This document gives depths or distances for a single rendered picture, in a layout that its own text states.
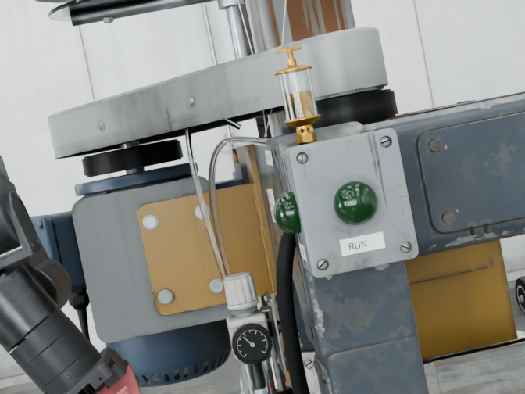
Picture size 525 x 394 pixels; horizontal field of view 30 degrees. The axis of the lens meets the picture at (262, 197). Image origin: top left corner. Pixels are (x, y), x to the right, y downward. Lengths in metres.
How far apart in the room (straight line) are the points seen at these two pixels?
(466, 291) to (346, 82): 0.31
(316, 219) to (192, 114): 0.32
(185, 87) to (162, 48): 4.95
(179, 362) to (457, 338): 0.32
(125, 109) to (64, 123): 0.12
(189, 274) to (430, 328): 0.27
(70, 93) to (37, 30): 0.41
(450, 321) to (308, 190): 0.42
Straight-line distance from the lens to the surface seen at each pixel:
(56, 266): 0.93
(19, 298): 0.84
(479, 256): 0.99
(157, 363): 1.14
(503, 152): 0.74
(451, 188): 0.73
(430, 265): 0.98
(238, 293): 0.92
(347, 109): 0.83
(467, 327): 1.05
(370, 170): 0.66
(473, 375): 0.92
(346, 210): 0.65
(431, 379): 0.91
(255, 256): 1.09
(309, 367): 0.92
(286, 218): 0.67
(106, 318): 1.10
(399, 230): 0.67
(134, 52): 5.91
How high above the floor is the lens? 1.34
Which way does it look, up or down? 3 degrees down
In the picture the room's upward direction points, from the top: 11 degrees counter-clockwise
